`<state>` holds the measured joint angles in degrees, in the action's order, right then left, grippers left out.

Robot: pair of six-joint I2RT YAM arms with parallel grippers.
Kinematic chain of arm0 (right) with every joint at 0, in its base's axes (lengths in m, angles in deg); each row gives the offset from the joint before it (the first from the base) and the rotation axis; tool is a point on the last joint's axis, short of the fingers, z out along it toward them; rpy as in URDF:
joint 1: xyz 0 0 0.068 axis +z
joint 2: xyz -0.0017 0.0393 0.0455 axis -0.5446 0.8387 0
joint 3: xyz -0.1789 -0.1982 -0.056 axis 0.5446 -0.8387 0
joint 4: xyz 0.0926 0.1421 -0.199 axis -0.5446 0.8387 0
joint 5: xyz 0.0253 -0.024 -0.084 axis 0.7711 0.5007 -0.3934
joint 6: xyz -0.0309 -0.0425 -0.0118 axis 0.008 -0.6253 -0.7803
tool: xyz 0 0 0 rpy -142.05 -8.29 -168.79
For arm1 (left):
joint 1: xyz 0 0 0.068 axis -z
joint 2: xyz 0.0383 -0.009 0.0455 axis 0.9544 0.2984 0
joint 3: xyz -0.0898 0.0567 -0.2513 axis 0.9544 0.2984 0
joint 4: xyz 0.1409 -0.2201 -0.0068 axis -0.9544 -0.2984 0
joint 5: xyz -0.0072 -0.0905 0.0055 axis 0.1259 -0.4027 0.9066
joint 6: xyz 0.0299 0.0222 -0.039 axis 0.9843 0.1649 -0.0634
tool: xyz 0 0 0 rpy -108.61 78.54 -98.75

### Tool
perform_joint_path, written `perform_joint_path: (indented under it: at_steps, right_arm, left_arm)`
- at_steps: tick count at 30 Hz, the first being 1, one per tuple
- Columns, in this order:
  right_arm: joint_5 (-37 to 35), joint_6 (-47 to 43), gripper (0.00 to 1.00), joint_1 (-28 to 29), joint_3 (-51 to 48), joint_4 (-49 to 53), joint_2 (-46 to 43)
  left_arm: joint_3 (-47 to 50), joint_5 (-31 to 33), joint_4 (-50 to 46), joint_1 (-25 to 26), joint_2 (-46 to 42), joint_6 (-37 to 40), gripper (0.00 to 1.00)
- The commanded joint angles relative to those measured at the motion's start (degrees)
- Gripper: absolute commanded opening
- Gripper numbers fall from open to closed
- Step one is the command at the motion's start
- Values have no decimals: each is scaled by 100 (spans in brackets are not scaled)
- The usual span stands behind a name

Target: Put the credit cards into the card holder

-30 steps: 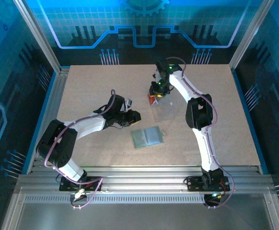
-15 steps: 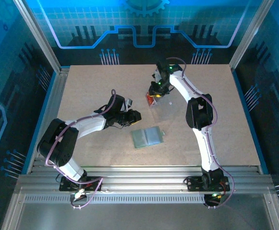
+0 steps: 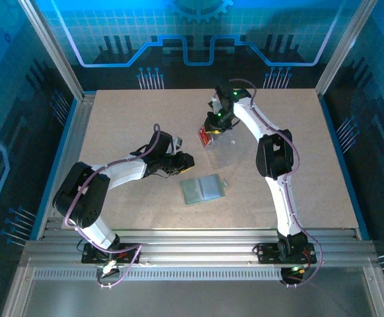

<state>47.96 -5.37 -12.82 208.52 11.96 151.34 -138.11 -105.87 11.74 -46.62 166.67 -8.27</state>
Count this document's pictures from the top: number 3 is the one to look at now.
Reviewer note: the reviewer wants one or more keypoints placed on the aluminium frame post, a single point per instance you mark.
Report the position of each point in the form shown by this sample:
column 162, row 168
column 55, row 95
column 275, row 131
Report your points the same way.
column 342, row 49
column 56, row 53

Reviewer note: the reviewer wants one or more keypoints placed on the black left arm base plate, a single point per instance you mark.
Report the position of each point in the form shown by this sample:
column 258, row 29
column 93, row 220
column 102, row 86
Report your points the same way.
column 89, row 257

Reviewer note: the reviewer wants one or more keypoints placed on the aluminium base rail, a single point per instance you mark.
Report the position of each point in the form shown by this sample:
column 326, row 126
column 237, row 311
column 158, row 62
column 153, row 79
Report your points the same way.
column 195, row 251

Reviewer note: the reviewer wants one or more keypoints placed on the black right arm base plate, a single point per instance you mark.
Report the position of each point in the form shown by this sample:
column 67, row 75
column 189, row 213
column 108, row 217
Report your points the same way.
column 264, row 256

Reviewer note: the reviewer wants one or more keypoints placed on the blue table edge strip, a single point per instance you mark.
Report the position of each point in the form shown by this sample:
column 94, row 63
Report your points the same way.
column 68, row 132

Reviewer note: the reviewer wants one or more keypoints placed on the clear acrylic card box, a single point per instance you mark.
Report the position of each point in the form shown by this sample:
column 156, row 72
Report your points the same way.
column 225, row 148

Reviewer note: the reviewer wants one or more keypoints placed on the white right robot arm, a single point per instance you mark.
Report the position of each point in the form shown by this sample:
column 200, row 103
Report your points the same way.
column 248, row 115

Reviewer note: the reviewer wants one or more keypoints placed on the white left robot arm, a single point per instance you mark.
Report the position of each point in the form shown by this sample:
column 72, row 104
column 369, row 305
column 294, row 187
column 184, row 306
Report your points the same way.
column 126, row 171

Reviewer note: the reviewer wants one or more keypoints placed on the grey metal tray panel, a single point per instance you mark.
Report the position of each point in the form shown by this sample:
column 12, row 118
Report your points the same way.
column 195, row 300

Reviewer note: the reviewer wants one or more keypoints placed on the aluminium side rail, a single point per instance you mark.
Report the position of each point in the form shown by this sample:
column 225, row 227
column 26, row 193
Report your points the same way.
column 80, row 138

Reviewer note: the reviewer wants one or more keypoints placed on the black connector with lights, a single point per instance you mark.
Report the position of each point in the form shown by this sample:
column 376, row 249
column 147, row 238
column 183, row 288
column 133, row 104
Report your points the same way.
column 294, row 274

